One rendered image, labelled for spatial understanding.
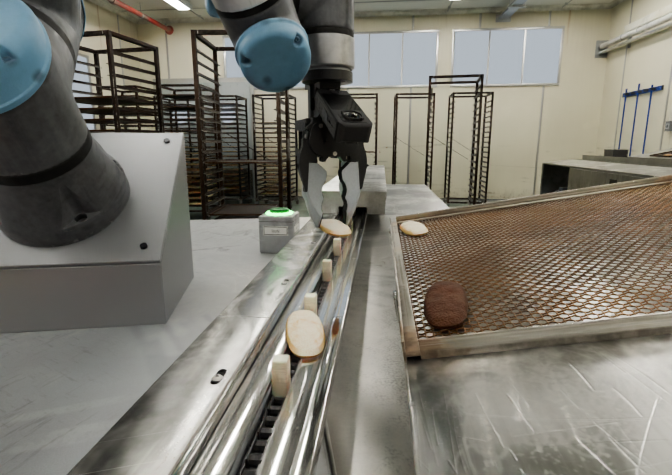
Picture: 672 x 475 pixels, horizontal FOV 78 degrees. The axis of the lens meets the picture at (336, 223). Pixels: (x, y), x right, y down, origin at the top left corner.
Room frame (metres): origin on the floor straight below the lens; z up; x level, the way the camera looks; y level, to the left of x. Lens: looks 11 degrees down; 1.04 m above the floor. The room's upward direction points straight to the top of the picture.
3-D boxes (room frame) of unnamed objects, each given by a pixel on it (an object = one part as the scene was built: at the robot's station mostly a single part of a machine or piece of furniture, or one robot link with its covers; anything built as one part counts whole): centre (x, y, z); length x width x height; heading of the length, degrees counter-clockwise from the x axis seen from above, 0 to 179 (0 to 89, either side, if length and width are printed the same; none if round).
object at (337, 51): (0.60, 0.01, 1.15); 0.08 x 0.08 x 0.05
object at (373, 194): (1.65, -0.11, 0.89); 1.25 x 0.18 x 0.09; 174
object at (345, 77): (0.61, 0.01, 1.07); 0.09 x 0.08 x 0.12; 20
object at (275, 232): (0.83, 0.11, 0.84); 0.08 x 0.08 x 0.11; 84
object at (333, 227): (0.58, 0.00, 0.92); 0.10 x 0.04 x 0.01; 17
